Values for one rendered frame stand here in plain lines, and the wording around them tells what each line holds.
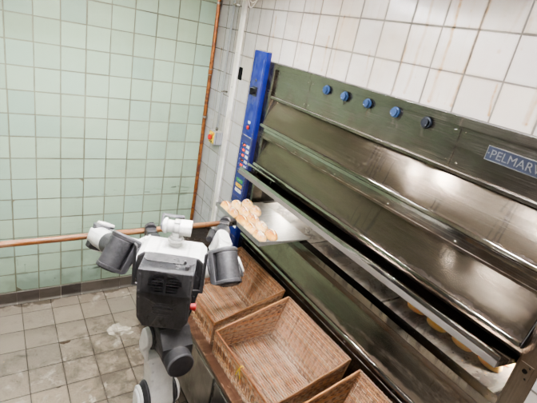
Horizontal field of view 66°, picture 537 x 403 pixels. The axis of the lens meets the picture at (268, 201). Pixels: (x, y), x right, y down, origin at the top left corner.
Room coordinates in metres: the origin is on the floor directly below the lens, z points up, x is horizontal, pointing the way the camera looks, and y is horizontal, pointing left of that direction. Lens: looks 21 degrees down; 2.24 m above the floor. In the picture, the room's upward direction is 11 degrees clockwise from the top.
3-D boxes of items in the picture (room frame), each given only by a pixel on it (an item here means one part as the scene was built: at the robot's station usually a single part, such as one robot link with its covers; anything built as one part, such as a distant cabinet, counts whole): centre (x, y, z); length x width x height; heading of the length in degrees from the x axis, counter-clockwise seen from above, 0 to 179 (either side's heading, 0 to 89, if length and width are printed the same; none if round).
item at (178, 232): (1.46, 0.33, 1.47); 0.10 x 0.07 x 0.09; 97
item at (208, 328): (2.22, 0.14, 0.72); 0.56 x 0.49 x 0.28; 37
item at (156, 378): (1.44, 0.34, 0.78); 0.18 x 0.15 x 0.47; 126
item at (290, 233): (2.32, 0.02, 1.20); 0.55 x 0.36 x 0.03; 36
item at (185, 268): (1.40, 0.33, 1.27); 0.34 x 0.30 x 0.36; 97
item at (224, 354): (1.73, -0.21, 0.72); 0.56 x 0.49 x 0.28; 37
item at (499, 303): (1.90, -0.41, 1.54); 1.79 x 0.11 x 0.19; 36
